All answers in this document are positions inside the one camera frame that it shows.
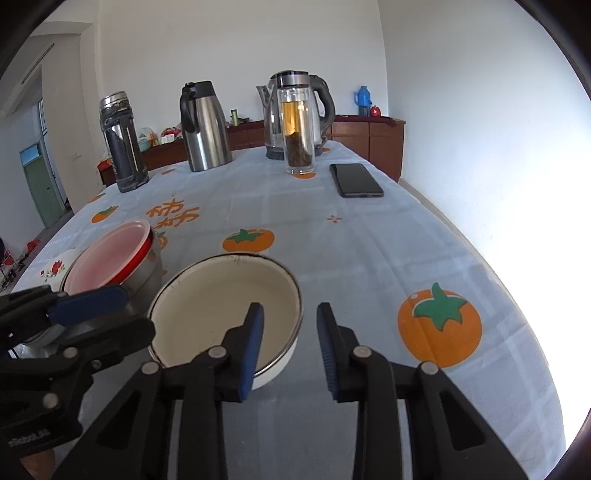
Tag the steel carafe black lid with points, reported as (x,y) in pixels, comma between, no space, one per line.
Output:
(203,127)

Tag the persimmon print tablecloth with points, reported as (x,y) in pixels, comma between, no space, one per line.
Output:
(365,257)

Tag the dark wooden sideboard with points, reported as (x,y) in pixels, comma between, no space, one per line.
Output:
(379,140)

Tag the pink plastic bowl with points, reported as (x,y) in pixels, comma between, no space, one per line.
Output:
(111,259)

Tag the person's left hand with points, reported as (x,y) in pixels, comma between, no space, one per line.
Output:
(41,465)

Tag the glass tea bottle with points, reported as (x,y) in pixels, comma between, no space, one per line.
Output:
(293,92)

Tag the black smartphone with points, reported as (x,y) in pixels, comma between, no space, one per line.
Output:
(353,180)

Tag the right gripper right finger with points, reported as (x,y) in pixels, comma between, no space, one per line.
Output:
(358,374)

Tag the dark tall thermos flask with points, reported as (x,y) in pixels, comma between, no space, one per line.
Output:
(117,125)

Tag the green door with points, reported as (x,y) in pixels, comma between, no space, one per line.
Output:
(41,185)

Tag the blue thermos jug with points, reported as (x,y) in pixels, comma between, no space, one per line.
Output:
(363,101)

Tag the white enamel bowl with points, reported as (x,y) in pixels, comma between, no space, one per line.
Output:
(193,311)

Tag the red flower white plate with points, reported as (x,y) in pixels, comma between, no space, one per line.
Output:
(55,271)

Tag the stainless steel bowl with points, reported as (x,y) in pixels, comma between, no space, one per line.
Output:
(141,287)

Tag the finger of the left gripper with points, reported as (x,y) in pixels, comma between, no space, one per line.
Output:
(101,348)
(36,309)

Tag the stainless electric kettle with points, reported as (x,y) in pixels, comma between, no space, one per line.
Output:
(322,115)

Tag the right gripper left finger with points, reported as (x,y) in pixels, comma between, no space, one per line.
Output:
(224,373)

